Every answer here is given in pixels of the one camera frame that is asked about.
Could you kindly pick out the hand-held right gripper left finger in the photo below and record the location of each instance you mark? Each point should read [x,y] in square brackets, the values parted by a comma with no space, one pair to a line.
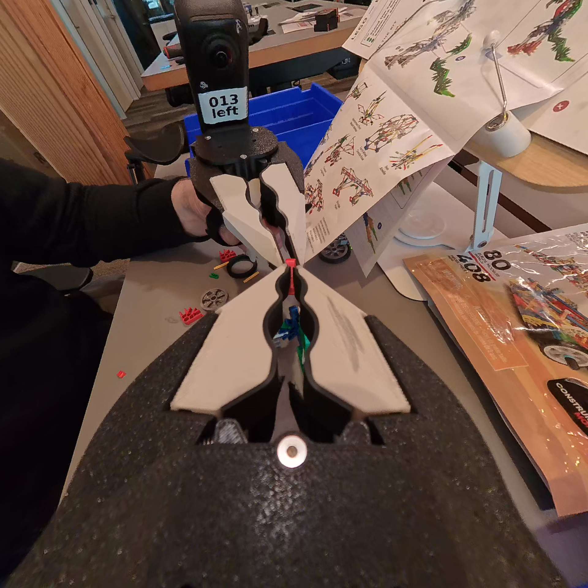
[229,363]

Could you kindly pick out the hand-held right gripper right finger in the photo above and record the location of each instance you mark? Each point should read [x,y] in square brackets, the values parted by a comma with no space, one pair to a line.
[358,363]

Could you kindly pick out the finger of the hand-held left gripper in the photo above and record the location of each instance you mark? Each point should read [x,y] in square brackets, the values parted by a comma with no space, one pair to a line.
[289,197]
[239,206]

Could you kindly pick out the colourful toy construction model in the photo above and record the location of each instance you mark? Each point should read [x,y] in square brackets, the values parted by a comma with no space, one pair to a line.
[289,317]

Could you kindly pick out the person's left forearm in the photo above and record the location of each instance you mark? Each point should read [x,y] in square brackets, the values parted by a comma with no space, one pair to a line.
[92,216]

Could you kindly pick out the person's left hand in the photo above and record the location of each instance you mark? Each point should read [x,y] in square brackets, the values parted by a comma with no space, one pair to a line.
[190,211]

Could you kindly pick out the small red toy connector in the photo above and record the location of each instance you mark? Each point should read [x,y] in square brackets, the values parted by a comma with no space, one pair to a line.
[228,255]

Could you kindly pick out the black office chair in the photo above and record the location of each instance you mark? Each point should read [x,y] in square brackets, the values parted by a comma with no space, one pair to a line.
[156,142]

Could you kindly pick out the dark spoked wheel hub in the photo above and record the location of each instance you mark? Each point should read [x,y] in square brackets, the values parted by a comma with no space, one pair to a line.
[214,299]

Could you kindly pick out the black tyre toy wheel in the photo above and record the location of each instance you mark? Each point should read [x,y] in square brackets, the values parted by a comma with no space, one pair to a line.
[334,251]

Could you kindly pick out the blue labelled bin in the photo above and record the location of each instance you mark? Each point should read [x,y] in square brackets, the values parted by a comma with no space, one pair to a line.
[294,115]

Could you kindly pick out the background wooden table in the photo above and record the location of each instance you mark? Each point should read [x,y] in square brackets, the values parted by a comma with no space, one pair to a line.
[285,46]

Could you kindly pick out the orange toy set package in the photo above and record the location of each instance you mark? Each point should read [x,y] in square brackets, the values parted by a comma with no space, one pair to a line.
[482,321]

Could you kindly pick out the printed instruction booklet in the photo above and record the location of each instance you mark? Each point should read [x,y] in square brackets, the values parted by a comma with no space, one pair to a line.
[413,115]

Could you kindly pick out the dark flat board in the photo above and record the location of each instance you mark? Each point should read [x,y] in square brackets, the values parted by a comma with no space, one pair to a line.
[505,436]

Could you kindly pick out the small black box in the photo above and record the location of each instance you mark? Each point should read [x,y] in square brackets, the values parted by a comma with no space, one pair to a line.
[331,19]

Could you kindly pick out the person's dark clothed body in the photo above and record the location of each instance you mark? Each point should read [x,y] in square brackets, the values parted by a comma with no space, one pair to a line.
[36,390]

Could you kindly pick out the white document stand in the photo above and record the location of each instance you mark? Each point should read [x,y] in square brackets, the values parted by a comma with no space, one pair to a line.
[500,133]

